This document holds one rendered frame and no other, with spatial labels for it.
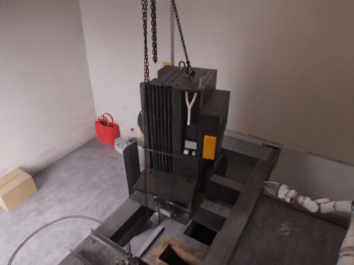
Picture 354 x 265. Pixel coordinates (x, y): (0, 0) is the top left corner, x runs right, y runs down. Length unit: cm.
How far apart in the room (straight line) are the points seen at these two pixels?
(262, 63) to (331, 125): 89
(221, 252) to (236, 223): 28
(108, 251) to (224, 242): 79
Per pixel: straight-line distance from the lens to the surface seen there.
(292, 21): 250
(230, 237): 190
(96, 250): 187
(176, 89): 160
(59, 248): 284
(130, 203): 211
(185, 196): 179
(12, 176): 352
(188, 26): 284
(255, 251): 269
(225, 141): 284
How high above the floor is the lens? 217
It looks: 31 degrees down
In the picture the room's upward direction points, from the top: straight up
